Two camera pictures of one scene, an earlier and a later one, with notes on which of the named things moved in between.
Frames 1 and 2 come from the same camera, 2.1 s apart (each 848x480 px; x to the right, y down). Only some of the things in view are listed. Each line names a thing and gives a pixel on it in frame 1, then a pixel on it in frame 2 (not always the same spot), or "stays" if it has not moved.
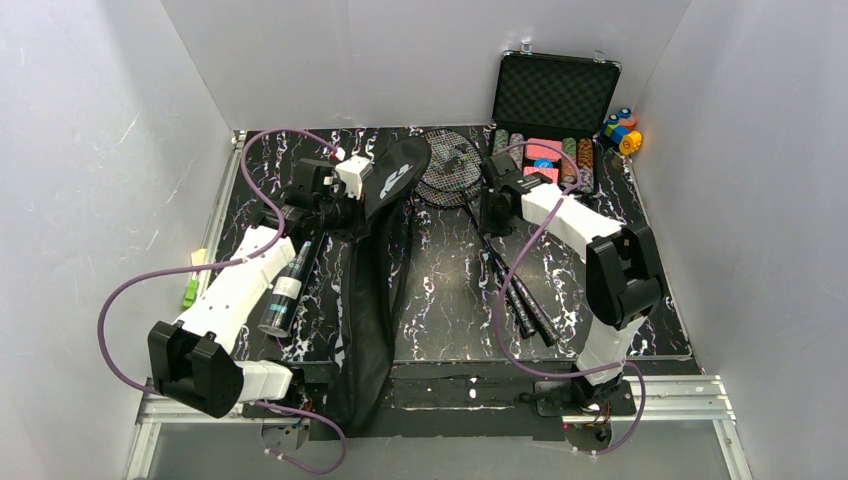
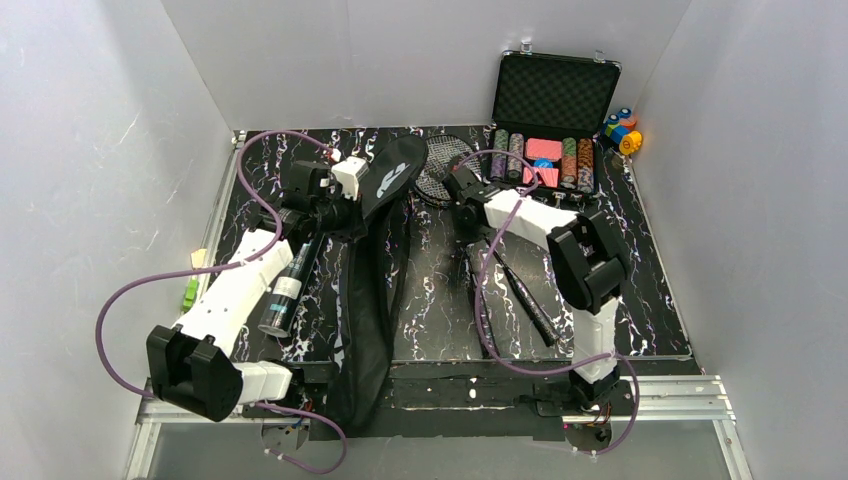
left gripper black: x=346 y=216 stays
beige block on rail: x=199 y=257 stays
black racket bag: x=366 y=285 stays
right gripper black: x=495 y=216 to x=457 y=187
